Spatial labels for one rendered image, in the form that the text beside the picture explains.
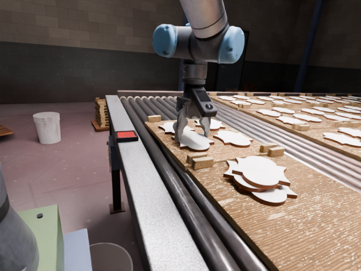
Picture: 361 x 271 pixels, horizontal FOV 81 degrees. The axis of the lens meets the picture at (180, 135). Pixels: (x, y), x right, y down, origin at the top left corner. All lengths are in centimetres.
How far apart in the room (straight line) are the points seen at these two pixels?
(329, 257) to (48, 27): 561
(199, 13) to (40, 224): 44
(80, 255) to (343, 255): 43
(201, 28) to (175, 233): 39
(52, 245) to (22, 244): 6
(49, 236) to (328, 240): 44
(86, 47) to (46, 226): 538
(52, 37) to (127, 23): 168
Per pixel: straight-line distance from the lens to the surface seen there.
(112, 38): 575
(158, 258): 38
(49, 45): 565
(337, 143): 103
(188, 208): 46
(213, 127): 87
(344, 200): 61
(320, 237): 47
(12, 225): 30
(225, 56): 49
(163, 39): 56
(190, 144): 68
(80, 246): 47
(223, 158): 64
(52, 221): 40
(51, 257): 35
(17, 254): 31
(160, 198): 48
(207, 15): 45
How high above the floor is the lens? 121
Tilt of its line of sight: 20 degrees down
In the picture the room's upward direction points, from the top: 4 degrees clockwise
